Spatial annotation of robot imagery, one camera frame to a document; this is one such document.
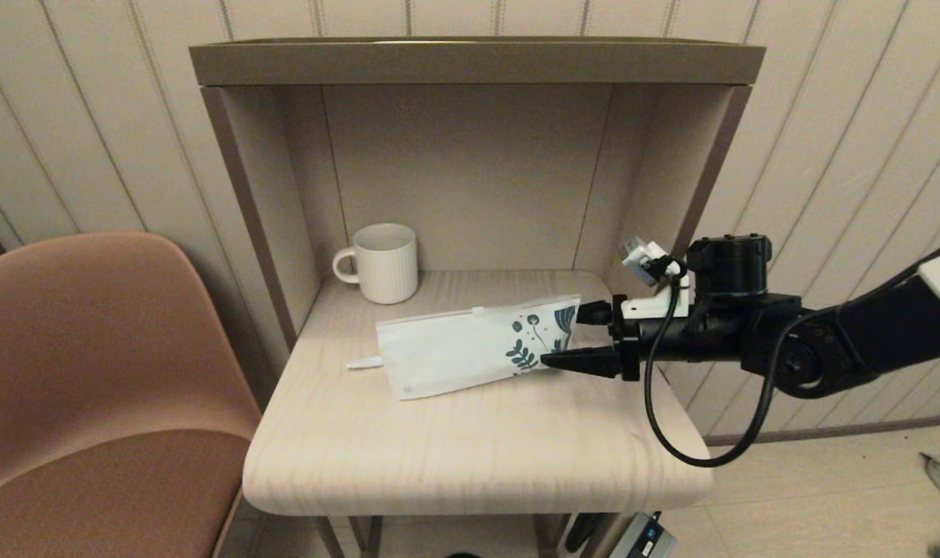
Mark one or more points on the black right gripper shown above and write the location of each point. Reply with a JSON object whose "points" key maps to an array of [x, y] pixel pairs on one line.
{"points": [[729, 325]]}

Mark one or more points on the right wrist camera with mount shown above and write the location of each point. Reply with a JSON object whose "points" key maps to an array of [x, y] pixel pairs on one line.
{"points": [[640, 260]]}

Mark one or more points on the white floral zip pouch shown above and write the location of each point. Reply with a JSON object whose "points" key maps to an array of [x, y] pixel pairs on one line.
{"points": [[454, 353]]}

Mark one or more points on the beige wooden desk with hutch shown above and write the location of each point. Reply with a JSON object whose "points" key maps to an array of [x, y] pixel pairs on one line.
{"points": [[470, 62]]}

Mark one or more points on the white ribbed ceramic mug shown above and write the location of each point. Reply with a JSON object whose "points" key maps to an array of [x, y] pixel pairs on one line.
{"points": [[388, 267]]}

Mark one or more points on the small white toothpaste tube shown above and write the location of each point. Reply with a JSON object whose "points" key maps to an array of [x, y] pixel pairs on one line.
{"points": [[365, 361]]}

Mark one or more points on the pink chair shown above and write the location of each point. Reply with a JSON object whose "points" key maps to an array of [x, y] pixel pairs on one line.
{"points": [[90, 349]]}

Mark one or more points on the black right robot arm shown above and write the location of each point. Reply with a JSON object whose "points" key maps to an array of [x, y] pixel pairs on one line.
{"points": [[888, 325]]}

